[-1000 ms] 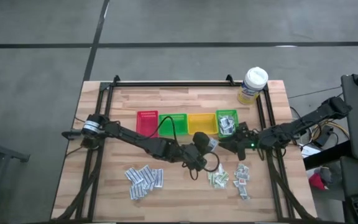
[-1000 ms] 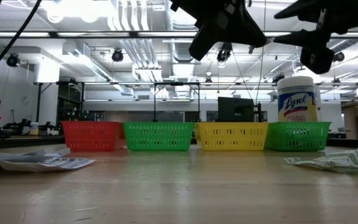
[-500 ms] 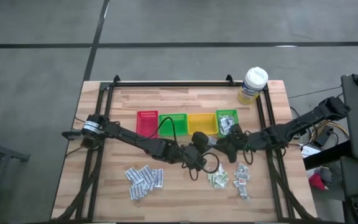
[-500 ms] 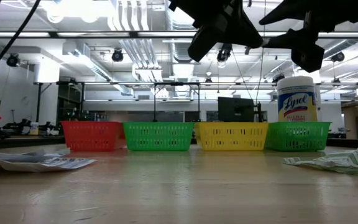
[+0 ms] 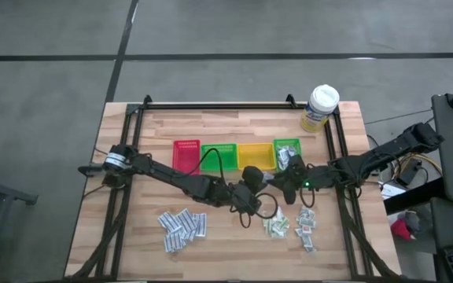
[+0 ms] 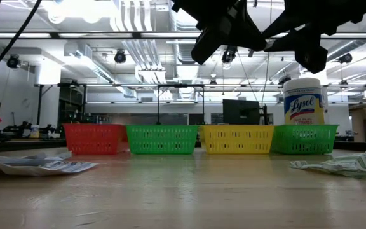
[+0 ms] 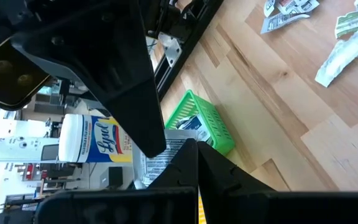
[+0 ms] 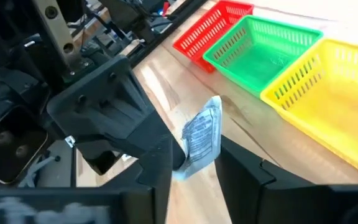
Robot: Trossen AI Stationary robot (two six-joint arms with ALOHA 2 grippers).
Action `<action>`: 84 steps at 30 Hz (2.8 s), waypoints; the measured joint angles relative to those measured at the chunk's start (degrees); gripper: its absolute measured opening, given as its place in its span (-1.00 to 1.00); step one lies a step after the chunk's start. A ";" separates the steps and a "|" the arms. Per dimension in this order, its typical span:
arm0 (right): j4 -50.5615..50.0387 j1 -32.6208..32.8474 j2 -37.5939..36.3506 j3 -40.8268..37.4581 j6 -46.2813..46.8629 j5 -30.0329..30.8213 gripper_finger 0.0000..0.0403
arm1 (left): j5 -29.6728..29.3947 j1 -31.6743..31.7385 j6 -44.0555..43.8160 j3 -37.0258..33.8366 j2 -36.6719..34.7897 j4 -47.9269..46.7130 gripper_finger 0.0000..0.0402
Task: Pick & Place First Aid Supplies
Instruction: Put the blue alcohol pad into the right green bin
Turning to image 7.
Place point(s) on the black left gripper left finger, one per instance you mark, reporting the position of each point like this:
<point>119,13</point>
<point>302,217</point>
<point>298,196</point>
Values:
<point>172,205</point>

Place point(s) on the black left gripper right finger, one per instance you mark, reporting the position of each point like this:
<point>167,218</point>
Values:
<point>259,208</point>

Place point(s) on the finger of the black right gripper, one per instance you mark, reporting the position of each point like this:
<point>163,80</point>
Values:
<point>120,77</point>

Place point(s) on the Lysol wipes canister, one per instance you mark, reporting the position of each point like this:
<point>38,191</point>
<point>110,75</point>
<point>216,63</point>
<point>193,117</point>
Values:
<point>98,140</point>

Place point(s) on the green plastic slotted basket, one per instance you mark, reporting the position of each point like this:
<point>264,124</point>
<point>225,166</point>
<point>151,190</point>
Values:
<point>219,133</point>

